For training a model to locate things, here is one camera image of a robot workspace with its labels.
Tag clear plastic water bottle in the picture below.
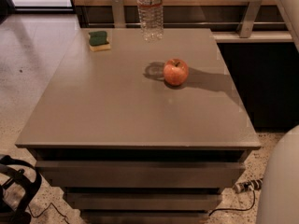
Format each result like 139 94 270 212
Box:
137 0 164 42

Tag left metal bracket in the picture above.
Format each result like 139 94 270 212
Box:
111 0 126 28

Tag red apple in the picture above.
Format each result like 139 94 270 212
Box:
163 59 189 86

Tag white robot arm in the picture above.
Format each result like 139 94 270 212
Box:
137 0 299 224

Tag green and yellow sponge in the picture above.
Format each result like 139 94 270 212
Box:
89 31 111 52

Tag thin black floor cable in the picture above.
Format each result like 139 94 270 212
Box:
27 202 71 224

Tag right metal bracket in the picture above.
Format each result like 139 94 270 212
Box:
238 1 262 38

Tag white power strip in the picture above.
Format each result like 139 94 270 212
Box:
233 178 263 193

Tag grey drawer cabinet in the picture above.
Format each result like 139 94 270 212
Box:
17 29 260 224

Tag black power cable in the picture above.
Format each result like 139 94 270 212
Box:
207 189 257 217

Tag metal bracket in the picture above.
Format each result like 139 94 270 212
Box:
111 0 126 28
238 1 262 38

